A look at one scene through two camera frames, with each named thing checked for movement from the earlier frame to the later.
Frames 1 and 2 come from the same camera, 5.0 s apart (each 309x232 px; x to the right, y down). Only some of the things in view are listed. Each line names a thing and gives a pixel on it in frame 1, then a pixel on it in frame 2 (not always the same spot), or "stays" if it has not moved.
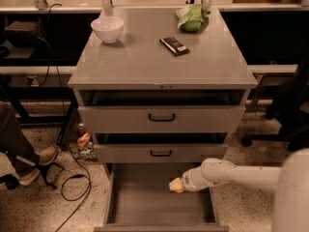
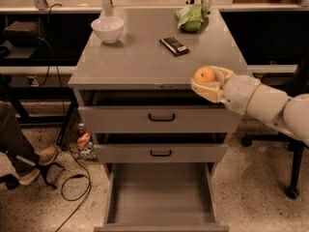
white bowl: (108, 28) stays
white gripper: (188, 182) -> (238, 93)
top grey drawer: (162, 111) stays
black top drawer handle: (161, 120) stays
